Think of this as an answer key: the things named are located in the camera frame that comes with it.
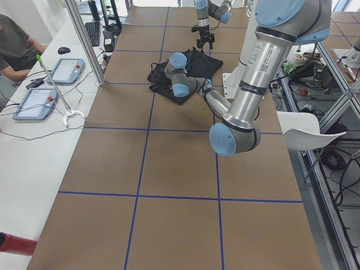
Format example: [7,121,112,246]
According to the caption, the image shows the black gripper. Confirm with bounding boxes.
[191,25,215,50]

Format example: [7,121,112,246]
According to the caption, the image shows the black graphic t-shirt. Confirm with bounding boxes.
[147,48,223,105]

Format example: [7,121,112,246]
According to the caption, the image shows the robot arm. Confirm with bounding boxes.
[164,1,331,156]
[191,0,235,52]

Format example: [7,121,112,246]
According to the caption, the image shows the black keyboard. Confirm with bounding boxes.
[84,21,100,47]

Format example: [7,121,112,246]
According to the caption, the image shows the white plastic chair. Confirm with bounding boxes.
[277,111,346,151]

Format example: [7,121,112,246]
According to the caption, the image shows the far teach pendant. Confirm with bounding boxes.
[51,58,85,85]

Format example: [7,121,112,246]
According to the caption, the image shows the teach pendant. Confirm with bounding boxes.
[51,58,85,85]
[12,88,58,120]

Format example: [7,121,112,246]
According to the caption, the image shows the black computer mouse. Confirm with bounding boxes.
[57,47,71,55]

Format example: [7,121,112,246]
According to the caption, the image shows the reacher grabber stick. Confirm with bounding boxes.
[36,55,86,128]

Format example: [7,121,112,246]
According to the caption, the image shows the near teach pendant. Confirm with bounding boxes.
[12,88,58,120]

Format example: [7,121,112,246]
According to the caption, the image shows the seated person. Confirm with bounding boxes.
[1,14,46,83]

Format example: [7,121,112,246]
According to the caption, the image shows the red cylinder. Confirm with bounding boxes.
[1,232,38,256]

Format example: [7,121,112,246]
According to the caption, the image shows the aluminium frame post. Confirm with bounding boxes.
[65,0,105,86]

